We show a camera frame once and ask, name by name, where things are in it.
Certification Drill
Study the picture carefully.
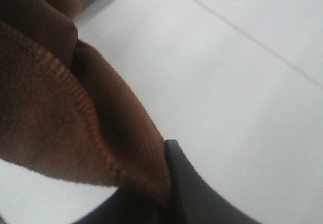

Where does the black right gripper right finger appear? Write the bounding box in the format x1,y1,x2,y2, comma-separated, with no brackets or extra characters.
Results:
165,140,258,223

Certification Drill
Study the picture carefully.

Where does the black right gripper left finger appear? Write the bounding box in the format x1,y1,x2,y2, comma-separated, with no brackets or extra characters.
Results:
75,189,177,224

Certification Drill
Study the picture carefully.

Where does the brown towel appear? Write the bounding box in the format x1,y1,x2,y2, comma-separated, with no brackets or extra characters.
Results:
1,0,171,205

